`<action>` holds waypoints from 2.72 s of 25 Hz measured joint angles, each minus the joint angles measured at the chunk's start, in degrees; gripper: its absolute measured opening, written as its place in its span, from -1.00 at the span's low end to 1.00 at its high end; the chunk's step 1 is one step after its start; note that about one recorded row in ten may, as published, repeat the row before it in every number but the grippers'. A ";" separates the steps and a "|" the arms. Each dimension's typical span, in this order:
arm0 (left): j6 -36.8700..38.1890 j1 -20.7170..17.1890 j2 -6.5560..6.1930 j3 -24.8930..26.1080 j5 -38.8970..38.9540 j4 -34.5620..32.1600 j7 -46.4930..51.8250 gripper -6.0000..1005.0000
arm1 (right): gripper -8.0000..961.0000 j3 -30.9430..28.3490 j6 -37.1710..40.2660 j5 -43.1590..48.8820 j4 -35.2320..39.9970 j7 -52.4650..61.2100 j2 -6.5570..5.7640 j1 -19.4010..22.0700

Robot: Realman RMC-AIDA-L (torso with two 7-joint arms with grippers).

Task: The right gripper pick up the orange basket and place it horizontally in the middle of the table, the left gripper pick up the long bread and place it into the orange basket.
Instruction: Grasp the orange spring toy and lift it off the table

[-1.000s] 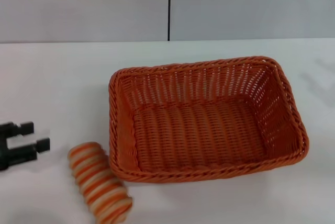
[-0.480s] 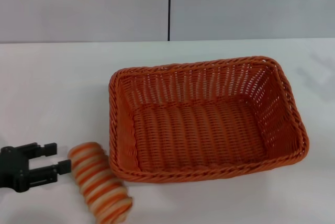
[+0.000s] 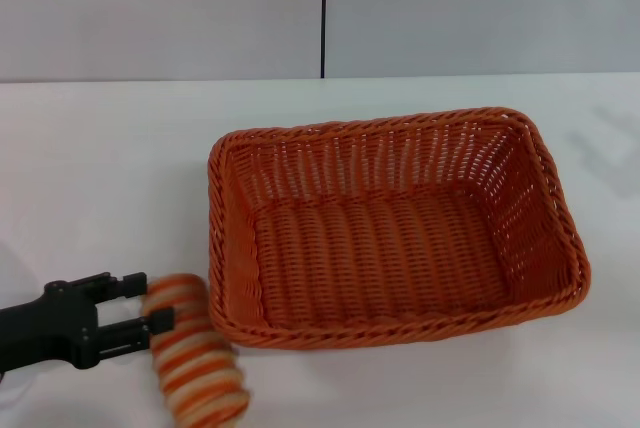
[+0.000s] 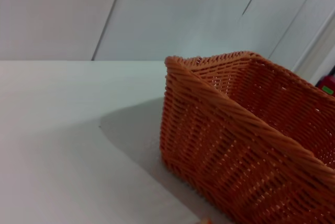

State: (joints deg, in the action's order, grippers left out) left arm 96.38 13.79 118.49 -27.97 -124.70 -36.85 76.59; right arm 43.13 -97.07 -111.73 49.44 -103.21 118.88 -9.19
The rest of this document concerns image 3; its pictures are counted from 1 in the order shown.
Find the orange woven rectangular basket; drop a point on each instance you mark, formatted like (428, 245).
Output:
(375, 248)

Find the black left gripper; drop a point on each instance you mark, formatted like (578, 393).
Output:
(50, 323)

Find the orange cream striped twisted roll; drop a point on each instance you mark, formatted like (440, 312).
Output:
(200, 363)

